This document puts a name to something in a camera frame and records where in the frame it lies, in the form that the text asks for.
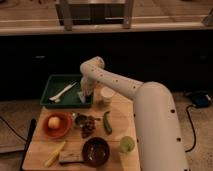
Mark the yellow lemon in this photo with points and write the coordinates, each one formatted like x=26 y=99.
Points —
x=54 y=122

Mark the green cup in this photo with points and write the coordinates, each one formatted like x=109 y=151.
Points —
x=127 y=144

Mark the grey sponge block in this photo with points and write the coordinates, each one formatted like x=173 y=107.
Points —
x=68 y=157

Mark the orange bowl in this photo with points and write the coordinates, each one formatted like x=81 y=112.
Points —
x=65 y=125

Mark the dark brown bowl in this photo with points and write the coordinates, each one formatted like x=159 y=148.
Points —
x=95 y=152

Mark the dark device on floor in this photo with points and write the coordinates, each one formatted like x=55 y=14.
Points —
x=200 y=99

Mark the green plastic tray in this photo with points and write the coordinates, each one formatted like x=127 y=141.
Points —
x=69 y=99

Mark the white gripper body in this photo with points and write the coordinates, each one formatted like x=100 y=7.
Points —
x=87 y=86

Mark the white paper cup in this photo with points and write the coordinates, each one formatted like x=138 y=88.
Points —
x=106 y=95

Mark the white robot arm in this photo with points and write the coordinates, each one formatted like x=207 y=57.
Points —
x=160 y=144

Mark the green cucumber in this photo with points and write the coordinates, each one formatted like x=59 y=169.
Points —
x=106 y=123

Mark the small metal cup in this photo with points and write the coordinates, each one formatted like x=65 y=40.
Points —
x=79 y=120

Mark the grey towel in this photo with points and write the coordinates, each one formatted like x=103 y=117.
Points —
x=82 y=97

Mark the yellow banana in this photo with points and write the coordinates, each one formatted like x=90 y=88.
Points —
x=54 y=155

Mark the bunch of dark grapes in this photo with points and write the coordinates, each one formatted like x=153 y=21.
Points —
x=88 y=127

